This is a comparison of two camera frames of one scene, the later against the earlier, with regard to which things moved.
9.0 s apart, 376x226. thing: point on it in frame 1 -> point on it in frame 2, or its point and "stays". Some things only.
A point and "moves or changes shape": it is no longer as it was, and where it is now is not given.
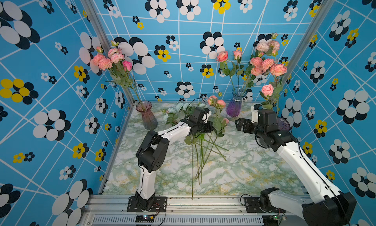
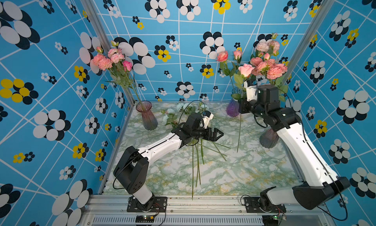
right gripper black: x=247 y=122 -> x=243 y=103
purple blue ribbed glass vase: x=234 y=106 stays
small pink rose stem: x=237 y=55 stays
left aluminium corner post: x=87 y=1 stays
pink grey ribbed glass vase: x=149 y=121 stays
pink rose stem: x=219 y=124 -> x=245 y=70
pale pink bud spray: x=270 y=48 stays
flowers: x=277 y=70 moves or changes shape
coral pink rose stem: x=228 y=68 stays
